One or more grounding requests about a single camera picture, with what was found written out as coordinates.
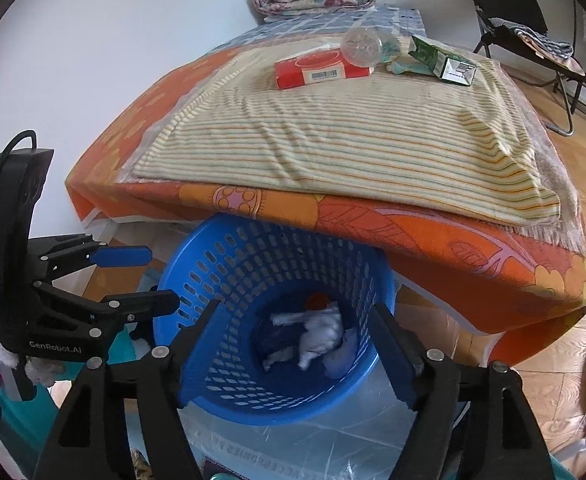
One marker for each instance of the teal small wrapper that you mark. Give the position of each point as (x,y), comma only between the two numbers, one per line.
(403,66)

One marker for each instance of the green white milk carton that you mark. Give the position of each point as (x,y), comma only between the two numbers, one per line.
(444,64)

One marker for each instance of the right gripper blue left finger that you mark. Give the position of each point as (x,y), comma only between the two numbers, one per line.
(192,352)

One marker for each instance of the blue plastic laundry basket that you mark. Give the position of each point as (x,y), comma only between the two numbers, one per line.
(252,267)

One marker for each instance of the yellow striped towel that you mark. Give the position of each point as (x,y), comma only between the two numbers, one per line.
(478,151)

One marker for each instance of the black folding chair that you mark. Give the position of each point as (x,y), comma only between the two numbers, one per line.
(528,12)

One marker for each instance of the clear plastic bottle teal cap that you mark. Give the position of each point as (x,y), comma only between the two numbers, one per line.
(368,47)

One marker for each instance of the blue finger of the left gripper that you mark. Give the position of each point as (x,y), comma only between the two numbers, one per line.
(121,256)
(141,306)

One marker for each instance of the orange plastic cap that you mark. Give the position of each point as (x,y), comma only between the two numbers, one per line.
(317,301)

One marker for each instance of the blue snack wrapper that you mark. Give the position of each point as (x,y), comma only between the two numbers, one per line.
(275,344)

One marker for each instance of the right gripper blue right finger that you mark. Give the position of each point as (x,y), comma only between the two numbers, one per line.
(400,352)

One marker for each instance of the clear plastic bag on floor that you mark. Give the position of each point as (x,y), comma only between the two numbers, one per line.
(360,438)

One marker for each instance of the orange floral mattress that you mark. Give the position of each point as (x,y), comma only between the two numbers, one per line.
(496,281)

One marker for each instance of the white plastic bag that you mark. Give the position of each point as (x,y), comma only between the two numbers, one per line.
(323,331)

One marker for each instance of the blue plaid mattress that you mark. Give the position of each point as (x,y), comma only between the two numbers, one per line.
(390,19)

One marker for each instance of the red tissue box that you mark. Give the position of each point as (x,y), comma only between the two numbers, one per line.
(315,67)

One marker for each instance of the striped clothes on chair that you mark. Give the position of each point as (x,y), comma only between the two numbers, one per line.
(559,52)

